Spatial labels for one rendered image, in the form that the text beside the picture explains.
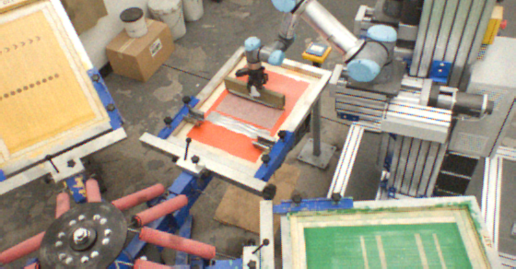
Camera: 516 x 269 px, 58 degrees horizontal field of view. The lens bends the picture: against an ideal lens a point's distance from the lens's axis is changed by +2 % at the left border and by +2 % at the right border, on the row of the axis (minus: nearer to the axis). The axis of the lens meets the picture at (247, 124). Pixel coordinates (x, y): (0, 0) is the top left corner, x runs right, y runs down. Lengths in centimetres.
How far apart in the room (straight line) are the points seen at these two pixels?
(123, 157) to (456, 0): 259
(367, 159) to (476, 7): 141
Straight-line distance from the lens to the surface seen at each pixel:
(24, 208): 373
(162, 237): 175
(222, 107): 243
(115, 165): 365
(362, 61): 183
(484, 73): 225
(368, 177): 303
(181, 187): 203
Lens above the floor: 266
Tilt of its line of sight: 47 degrees down
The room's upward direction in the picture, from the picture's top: 9 degrees counter-clockwise
